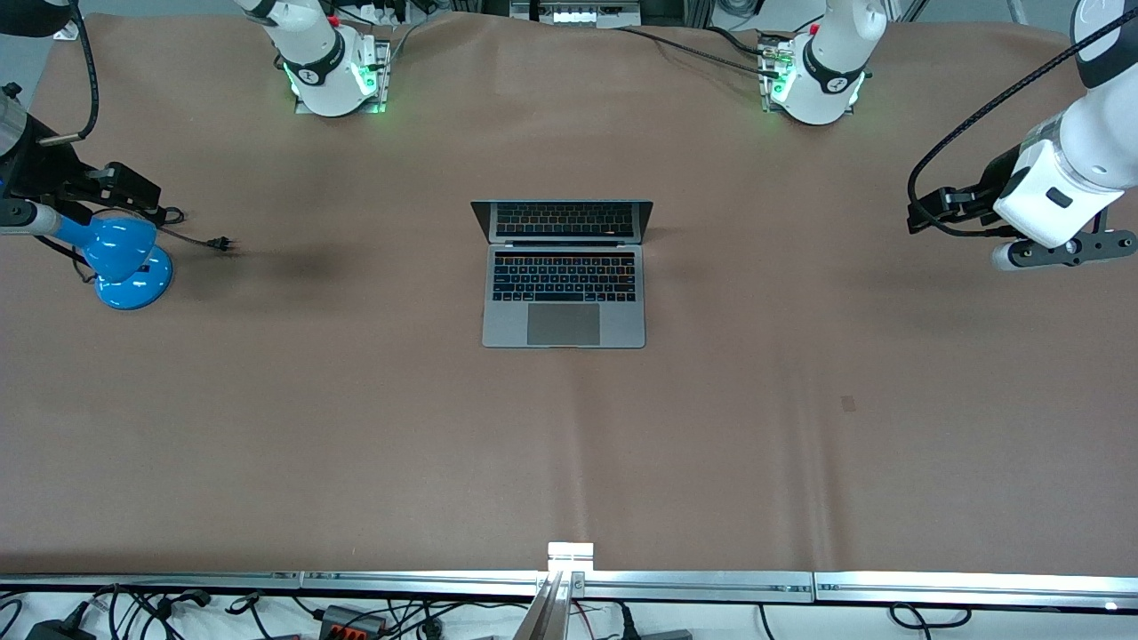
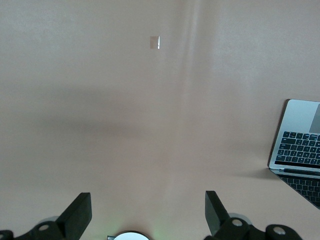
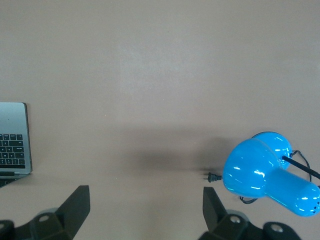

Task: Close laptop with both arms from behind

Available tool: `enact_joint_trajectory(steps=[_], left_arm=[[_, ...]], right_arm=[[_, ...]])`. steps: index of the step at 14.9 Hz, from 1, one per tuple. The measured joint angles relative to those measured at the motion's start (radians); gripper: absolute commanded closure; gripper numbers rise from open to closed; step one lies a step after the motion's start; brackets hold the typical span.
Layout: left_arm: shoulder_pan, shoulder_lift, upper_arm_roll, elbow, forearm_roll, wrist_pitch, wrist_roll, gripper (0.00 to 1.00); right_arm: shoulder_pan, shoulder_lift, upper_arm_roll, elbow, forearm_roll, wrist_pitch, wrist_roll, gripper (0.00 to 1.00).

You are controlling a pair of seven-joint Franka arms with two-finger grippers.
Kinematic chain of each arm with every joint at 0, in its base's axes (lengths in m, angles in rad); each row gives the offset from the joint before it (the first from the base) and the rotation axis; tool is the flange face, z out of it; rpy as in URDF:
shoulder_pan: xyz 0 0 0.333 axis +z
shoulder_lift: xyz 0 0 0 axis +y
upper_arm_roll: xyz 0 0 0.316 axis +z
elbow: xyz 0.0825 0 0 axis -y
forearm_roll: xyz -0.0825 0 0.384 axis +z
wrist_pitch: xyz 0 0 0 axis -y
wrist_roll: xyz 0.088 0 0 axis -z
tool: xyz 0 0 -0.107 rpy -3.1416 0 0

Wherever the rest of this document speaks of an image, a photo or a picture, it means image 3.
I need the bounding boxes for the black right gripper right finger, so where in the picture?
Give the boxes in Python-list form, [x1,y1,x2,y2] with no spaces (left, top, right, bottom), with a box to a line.
[198,186,265,240]

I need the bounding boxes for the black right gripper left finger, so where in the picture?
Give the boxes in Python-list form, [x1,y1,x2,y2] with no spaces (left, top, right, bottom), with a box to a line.
[14,184,91,240]

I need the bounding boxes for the silver grey laptop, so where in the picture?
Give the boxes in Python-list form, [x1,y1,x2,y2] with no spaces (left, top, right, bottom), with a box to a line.
[0,101,33,189]

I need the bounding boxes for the blue desk lamp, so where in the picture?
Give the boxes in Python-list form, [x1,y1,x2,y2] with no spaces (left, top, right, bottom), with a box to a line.
[222,130,320,217]

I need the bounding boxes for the black lamp cable with plug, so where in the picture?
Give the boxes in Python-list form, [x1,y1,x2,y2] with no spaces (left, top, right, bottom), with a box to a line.
[202,149,320,205]

